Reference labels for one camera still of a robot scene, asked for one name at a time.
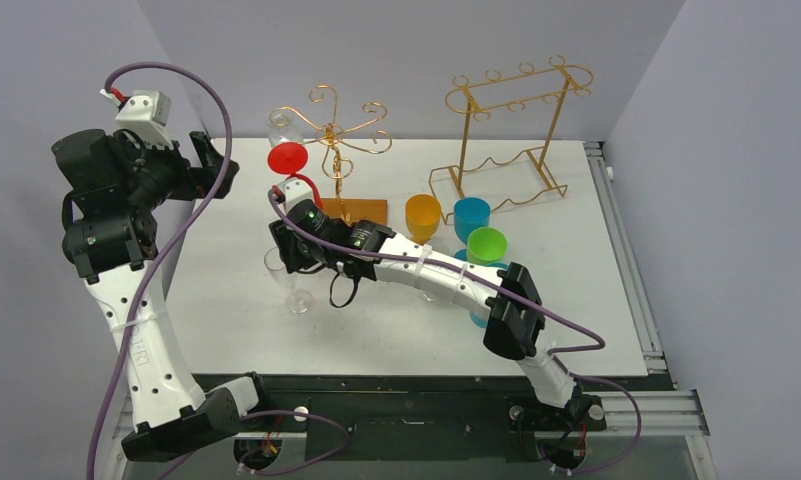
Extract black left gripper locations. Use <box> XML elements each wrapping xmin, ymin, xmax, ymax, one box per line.
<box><xmin>115</xmin><ymin>130</ymin><xmax>236</xmax><ymax>211</ymax></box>

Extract clear champagne flute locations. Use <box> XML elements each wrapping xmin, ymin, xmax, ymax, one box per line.
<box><xmin>263</xmin><ymin>247</ymin><xmax>314</xmax><ymax>315</ymax></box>

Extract red plastic goblet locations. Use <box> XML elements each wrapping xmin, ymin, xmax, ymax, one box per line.
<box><xmin>267</xmin><ymin>142</ymin><xmax>323</xmax><ymax>209</ymax></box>

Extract gold spiral rack wooden base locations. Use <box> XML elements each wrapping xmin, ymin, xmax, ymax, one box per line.
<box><xmin>268</xmin><ymin>84</ymin><xmax>393</xmax><ymax>225</ymax></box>

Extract blue plastic goblet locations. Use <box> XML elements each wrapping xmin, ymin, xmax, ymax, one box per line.
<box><xmin>453</xmin><ymin>197</ymin><xmax>491</xmax><ymax>245</ymax></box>
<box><xmin>469</xmin><ymin>262</ymin><xmax>511</xmax><ymax>330</ymax></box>

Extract patterned clear glass goblet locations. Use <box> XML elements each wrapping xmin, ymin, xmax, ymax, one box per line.
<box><xmin>267</xmin><ymin>108</ymin><xmax>304</xmax><ymax>147</ymax></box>

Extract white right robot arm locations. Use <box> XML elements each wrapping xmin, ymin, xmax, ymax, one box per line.
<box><xmin>268</xmin><ymin>189</ymin><xmax>604</xmax><ymax>427</ymax></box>

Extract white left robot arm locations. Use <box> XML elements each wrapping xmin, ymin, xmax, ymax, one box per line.
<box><xmin>52</xmin><ymin>129</ymin><xmax>275</xmax><ymax>462</ymax></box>

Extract orange plastic goblet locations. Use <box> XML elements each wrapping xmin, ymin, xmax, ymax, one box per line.
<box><xmin>405</xmin><ymin>194</ymin><xmax>441</xmax><ymax>244</ymax></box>

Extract green plastic goblet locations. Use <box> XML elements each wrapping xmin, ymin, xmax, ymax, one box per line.
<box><xmin>466</xmin><ymin>227</ymin><xmax>509</xmax><ymax>265</ymax></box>

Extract blue plastic goblet front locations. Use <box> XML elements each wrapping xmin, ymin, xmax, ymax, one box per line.
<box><xmin>469</xmin><ymin>262</ymin><xmax>511</xmax><ymax>330</ymax></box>

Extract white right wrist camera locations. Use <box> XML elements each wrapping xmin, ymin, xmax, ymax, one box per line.
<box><xmin>273</xmin><ymin>177</ymin><xmax>317</xmax><ymax>212</ymax></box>

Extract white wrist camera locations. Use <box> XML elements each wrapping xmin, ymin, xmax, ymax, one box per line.
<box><xmin>273</xmin><ymin>177</ymin><xmax>317</xmax><ymax>212</ymax></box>
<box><xmin>100</xmin><ymin>89</ymin><xmax>175</xmax><ymax>150</ymax></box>

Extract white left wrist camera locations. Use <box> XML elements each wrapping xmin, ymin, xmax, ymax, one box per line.
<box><xmin>100</xmin><ymin>89</ymin><xmax>175</xmax><ymax>150</ymax></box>

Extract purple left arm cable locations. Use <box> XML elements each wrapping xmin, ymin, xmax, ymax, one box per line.
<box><xmin>85</xmin><ymin>61</ymin><xmax>352</xmax><ymax>480</ymax></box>

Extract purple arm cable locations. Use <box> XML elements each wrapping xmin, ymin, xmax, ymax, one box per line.
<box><xmin>267</xmin><ymin>187</ymin><xmax>643</xmax><ymax>477</ymax></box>
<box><xmin>85</xmin><ymin>61</ymin><xmax>352</xmax><ymax>480</ymax></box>

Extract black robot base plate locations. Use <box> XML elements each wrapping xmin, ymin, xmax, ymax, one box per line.
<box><xmin>238</xmin><ymin>375</ymin><xmax>607</xmax><ymax>468</ymax></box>

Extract gold rectangular wire glass rack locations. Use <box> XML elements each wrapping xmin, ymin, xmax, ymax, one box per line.
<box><xmin>426</xmin><ymin>54</ymin><xmax>596</xmax><ymax>212</ymax></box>

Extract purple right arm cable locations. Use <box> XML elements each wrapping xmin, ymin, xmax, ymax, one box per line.
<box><xmin>267</xmin><ymin>187</ymin><xmax>643</xmax><ymax>477</ymax></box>

